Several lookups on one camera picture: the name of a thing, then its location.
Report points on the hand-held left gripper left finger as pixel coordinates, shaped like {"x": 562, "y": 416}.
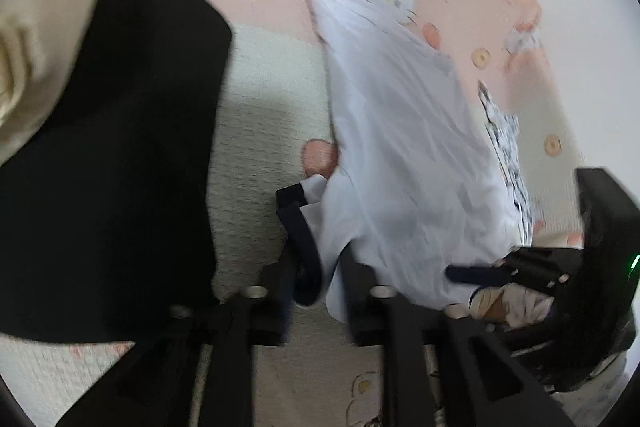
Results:
{"x": 280, "y": 307}

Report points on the pink and cream cartoon blanket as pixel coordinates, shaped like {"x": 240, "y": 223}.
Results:
{"x": 260, "y": 107}

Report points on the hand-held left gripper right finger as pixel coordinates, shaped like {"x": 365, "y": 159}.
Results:
{"x": 357, "y": 302}

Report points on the white shirt with navy trim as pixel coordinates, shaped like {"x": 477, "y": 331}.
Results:
{"x": 400, "y": 157}

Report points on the black folded garment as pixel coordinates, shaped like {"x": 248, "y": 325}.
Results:
{"x": 100, "y": 157}

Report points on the small white printed cloth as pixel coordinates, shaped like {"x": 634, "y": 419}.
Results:
{"x": 507, "y": 142}

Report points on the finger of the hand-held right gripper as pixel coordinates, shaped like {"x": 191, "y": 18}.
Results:
{"x": 540, "y": 264}
{"x": 475, "y": 274}

